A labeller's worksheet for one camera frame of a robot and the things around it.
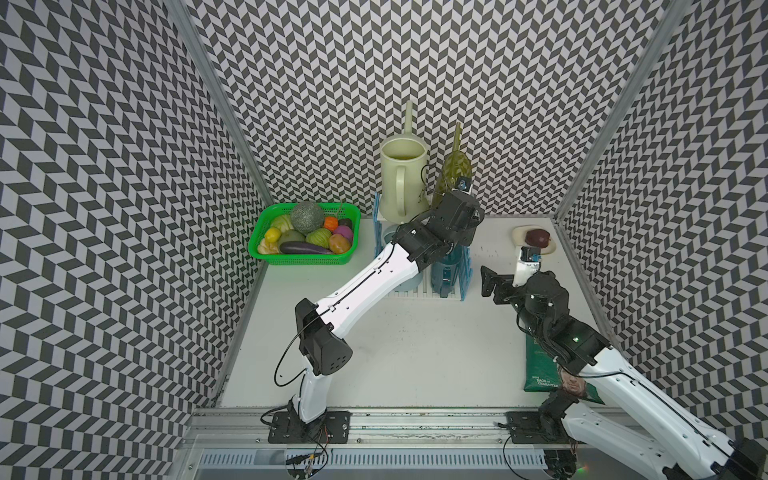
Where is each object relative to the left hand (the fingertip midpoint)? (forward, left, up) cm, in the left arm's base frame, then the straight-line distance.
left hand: (460, 219), depth 73 cm
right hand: (-10, -10, -9) cm, 17 cm away
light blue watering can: (0, +10, -30) cm, 32 cm away
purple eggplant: (+11, +48, -25) cm, 55 cm away
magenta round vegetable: (+19, +35, -26) cm, 47 cm away
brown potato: (+12, +36, -24) cm, 45 cm away
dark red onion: (+17, -34, -27) cm, 47 cm away
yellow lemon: (+16, +59, -24) cm, 66 cm away
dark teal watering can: (-5, +3, -16) cm, 17 cm away
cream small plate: (+22, -30, -30) cm, 48 cm away
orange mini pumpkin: (+24, +41, -27) cm, 54 cm away
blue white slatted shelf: (-2, +7, -31) cm, 32 cm away
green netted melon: (+21, +47, -20) cm, 56 cm away
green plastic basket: (+24, +65, -24) cm, 74 cm away
